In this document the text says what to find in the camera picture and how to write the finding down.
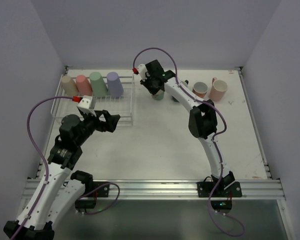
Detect light pink mug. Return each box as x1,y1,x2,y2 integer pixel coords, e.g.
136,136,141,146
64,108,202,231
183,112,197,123
209,77,228,102

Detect beige tumbler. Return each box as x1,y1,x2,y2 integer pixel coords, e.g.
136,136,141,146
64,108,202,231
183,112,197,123
60,75,79,97

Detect purple tumbler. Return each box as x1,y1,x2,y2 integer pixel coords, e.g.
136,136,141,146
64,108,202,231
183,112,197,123
106,72,124,98

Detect left black controller box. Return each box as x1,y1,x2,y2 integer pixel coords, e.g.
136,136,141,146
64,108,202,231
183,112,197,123
74,199,97,212

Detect dark green mug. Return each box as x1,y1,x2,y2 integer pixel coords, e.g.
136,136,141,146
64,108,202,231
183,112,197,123
171,79,189,103

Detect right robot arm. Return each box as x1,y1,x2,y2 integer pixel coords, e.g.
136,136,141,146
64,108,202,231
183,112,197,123
133,60,235,194

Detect pink tumbler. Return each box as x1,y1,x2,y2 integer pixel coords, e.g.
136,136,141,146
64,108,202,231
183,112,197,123
75,74,93,96

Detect white wire dish rack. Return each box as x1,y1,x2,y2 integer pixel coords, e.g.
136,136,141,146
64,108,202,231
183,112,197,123
50,70,135,127

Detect aluminium rail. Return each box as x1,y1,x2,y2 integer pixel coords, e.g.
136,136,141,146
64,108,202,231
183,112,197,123
22,177,286,201

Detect right black controller box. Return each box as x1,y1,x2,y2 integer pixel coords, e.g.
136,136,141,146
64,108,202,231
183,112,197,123
211,198,233,214

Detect salmon textured mug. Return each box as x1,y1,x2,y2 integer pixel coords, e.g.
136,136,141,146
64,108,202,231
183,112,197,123
192,81,209,99

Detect green tumbler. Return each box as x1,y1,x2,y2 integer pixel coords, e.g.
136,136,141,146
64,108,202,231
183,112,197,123
89,71,108,98

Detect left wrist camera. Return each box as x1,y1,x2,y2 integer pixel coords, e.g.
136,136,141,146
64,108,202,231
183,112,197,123
77,95,97,117

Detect black controller box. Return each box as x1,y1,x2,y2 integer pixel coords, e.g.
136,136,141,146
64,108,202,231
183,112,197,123
74,199,97,212
211,198,233,214

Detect floral beige mug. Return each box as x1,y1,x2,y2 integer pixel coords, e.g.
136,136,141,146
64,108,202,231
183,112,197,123
151,91,165,101

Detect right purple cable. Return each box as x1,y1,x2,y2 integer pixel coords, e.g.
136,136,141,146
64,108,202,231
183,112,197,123
132,47,246,237

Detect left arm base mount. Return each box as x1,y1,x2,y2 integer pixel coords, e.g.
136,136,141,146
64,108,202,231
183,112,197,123
81,181,110,198

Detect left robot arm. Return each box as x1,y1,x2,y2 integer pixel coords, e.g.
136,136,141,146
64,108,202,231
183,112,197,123
3,110,121,240

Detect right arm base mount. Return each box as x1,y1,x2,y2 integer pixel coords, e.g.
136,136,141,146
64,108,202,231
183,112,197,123
196,175,243,198

